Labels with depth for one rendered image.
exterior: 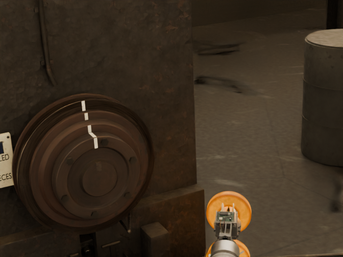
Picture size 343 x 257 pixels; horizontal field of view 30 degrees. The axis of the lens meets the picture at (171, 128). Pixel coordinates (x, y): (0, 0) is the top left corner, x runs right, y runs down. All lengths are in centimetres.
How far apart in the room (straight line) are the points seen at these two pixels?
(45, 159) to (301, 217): 236
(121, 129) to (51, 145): 23
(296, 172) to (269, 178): 22
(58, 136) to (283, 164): 295
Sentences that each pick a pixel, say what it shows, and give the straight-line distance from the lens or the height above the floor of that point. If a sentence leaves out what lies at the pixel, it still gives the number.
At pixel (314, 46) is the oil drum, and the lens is 455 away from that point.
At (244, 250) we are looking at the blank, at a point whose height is 75.
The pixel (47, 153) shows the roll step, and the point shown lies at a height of 121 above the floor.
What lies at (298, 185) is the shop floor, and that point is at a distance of 446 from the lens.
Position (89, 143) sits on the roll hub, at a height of 124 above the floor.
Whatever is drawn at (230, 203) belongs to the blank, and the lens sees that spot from 219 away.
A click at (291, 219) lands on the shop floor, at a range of 404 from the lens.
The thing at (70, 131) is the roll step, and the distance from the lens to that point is 199.
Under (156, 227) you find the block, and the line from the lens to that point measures 236.
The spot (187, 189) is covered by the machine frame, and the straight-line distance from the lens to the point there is 245.
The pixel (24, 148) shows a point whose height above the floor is 124.
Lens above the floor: 198
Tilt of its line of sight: 21 degrees down
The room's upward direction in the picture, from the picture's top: 3 degrees counter-clockwise
